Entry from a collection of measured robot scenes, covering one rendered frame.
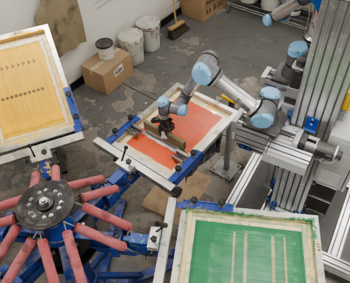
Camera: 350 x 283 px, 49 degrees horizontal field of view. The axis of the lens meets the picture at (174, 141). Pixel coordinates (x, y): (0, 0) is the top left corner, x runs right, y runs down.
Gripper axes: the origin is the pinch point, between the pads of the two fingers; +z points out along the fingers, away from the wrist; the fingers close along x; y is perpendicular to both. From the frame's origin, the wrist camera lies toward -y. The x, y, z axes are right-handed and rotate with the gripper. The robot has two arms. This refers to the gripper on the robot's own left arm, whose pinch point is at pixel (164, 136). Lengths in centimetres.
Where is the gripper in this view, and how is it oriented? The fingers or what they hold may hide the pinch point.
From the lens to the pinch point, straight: 264.8
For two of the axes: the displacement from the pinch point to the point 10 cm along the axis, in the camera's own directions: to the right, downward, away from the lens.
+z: 0.5, 6.6, 7.5
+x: 6.2, -6.1, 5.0
